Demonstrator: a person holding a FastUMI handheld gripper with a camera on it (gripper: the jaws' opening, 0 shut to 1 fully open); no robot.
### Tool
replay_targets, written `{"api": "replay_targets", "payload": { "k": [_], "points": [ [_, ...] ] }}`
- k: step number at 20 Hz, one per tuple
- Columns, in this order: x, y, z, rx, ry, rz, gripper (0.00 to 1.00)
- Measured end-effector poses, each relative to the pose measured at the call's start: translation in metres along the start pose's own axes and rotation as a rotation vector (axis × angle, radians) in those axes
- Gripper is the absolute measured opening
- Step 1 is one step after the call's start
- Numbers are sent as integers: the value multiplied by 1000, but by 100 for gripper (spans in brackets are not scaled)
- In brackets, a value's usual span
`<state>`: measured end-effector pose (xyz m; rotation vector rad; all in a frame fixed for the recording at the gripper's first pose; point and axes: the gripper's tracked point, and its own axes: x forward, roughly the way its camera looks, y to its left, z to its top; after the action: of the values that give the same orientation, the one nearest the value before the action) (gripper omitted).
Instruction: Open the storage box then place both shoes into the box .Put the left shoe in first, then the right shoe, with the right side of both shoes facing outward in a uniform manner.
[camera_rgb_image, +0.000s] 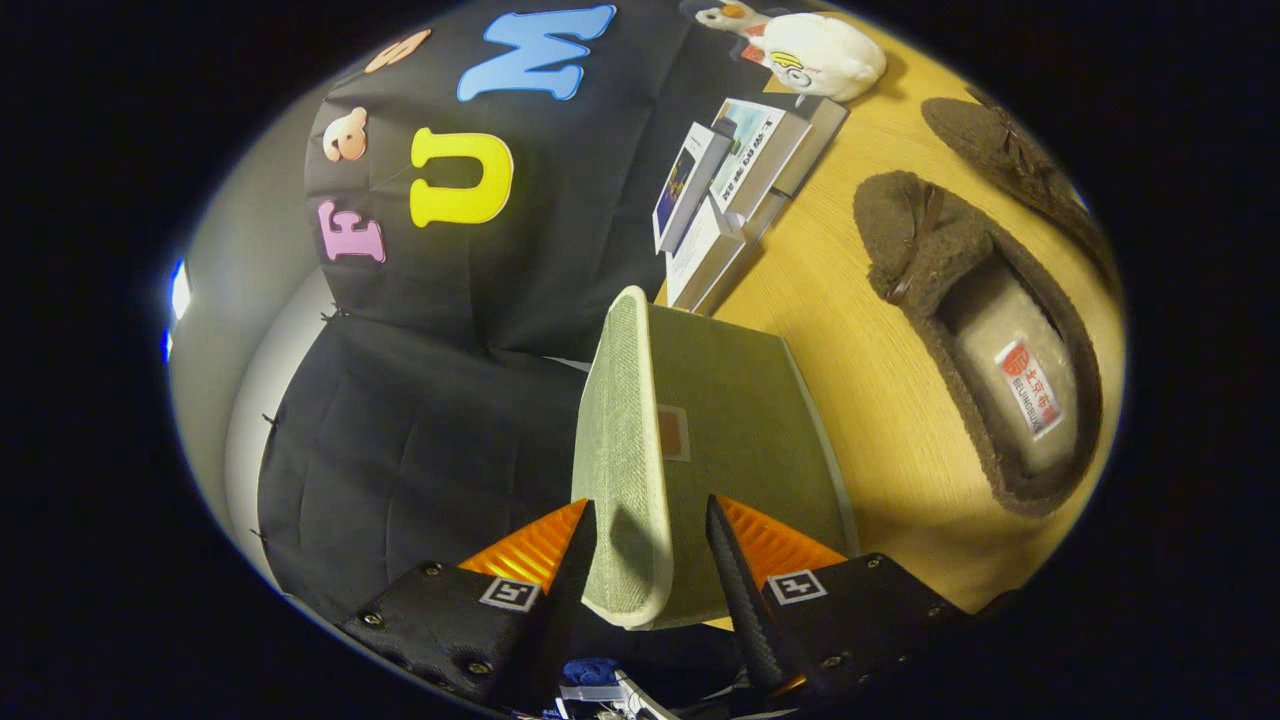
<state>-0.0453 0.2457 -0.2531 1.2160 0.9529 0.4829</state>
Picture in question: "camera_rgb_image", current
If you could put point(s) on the book with blue photo cover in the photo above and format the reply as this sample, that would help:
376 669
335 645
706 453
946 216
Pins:
685 185

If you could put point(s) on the bright ceiling light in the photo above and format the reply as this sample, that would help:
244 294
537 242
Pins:
179 290

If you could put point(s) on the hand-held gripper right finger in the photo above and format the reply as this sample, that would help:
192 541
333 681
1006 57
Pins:
745 610

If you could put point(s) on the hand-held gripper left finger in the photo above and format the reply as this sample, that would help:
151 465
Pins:
570 600

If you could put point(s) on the black book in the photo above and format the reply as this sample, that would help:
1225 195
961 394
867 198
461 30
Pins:
820 135

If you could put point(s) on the brown fuzzy shoe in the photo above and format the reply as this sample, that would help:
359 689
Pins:
910 250
1000 150

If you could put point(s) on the white book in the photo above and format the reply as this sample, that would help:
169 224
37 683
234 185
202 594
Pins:
700 255

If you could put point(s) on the green fabric storage box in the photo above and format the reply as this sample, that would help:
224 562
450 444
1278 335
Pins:
740 420

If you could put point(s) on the white duck plush toy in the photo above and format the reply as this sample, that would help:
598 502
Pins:
830 55

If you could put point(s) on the book with pale blue cover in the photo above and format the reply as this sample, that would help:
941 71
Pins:
760 150

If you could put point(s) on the penguin plush toy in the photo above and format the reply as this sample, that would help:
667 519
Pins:
720 15

